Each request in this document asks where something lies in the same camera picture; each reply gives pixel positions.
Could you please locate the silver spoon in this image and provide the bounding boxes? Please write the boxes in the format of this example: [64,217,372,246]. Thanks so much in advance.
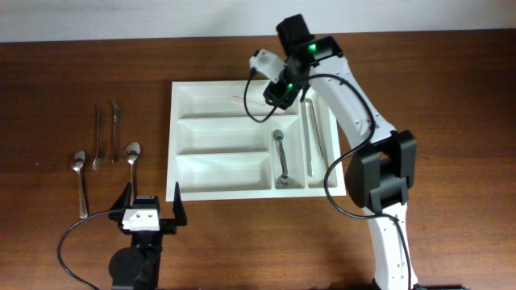
[70,150,89,219]
[123,142,141,205]

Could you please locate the small dark teaspoon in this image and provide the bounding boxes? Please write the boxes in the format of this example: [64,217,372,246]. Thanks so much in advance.
[275,175,302,189]

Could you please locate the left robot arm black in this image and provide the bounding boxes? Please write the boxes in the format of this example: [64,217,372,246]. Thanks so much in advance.
[108,183,187,289]

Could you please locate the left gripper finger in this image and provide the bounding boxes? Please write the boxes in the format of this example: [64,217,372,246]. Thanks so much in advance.
[110,182,132,210]
[173,182,187,226]

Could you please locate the pink plastic knife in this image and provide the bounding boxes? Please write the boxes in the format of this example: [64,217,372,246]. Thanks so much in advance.
[231,96,267,106]

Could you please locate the white plastic cutlery tray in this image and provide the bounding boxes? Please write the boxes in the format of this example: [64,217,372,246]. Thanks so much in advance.
[166,81,345,201]

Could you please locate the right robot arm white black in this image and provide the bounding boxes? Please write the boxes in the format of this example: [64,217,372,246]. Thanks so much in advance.
[250,14,419,289]

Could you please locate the silver fork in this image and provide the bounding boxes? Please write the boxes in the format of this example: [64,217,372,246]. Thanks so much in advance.
[91,106,104,172]

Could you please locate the silver butter knife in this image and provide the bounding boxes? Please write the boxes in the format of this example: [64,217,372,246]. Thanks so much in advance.
[111,102,120,164]

